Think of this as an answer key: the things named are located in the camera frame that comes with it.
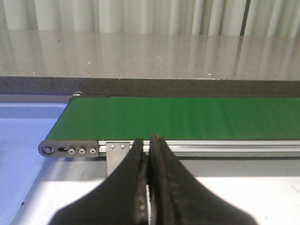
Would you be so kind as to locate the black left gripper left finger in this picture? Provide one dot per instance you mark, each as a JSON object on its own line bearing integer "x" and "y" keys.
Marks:
{"x": 120, "y": 199}

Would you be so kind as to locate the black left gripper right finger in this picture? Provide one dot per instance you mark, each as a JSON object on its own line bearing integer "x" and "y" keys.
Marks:
{"x": 177, "y": 198}

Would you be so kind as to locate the dark conveyor end plate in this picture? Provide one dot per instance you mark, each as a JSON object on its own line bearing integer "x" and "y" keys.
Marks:
{"x": 69, "y": 148}

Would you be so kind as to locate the green conveyor belt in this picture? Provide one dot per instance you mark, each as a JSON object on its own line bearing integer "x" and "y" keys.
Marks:
{"x": 178, "y": 118}

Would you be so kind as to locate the blue plastic bin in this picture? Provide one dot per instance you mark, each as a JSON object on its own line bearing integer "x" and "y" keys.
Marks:
{"x": 25, "y": 120}

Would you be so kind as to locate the white pleated curtain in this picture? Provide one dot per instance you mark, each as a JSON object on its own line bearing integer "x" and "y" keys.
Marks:
{"x": 263, "y": 18}

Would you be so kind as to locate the left steel support bracket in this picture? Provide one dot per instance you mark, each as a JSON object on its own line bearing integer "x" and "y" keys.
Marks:
{"x": 115, "y": 153}

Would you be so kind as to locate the aluminium conveyor frame rail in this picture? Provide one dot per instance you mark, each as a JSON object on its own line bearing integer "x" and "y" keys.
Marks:
{"x": 235, "y": 148}

